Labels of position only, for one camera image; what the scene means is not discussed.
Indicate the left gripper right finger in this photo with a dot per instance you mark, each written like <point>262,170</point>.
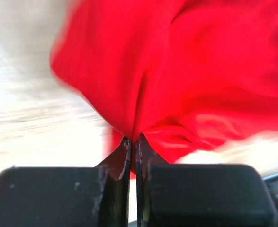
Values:
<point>199,195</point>

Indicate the red t shirt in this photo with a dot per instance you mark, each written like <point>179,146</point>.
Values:
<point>188,74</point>

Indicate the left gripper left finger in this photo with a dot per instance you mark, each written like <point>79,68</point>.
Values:
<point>68,196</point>

